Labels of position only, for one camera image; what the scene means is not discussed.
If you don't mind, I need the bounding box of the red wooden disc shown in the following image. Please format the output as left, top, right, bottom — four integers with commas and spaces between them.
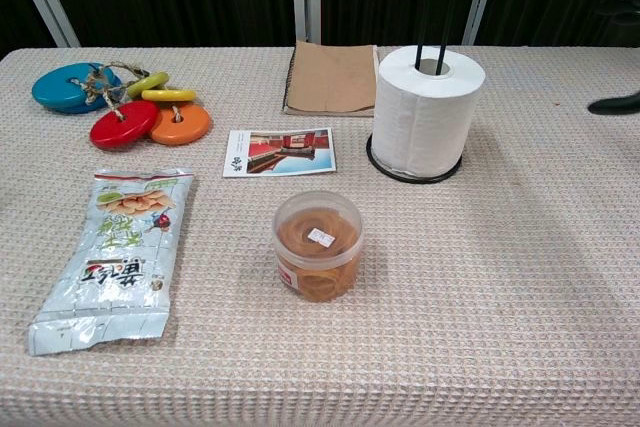
89, 99, 162, 151

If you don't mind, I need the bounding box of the orange wooden disc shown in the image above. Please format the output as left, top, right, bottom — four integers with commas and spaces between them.
148, 104, 213, 147

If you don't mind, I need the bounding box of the silver snack bag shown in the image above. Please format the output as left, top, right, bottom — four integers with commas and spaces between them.
28, 168, 195, 358

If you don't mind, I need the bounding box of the photo postcard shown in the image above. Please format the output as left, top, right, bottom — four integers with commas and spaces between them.
222, 127, 338, 179

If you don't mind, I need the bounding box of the white toilet paper roll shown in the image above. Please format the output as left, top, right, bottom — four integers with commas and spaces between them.
370, 45, 487, 179

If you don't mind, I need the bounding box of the jute rope through discs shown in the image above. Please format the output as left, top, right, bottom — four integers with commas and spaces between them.
73, 60, 152, 122

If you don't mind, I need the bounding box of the beige waffle tablecloth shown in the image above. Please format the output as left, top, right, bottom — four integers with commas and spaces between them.
0, 45, 640, 427

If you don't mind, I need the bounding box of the small green wooden disc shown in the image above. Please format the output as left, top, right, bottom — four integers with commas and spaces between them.
126, 71, 171, 100

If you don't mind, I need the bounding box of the small yellow wooden disc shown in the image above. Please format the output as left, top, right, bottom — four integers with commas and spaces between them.
141, 88, 198, 103

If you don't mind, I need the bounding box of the brown spiral notebook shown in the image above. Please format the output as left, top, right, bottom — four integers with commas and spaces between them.
281, 39, 381, 118

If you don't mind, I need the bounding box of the clear jar of rubber bands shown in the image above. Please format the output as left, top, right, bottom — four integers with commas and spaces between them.
272, 190, 365, 305

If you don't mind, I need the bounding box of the black wire roll holder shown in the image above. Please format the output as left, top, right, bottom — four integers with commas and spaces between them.
366, 0, 464, 185

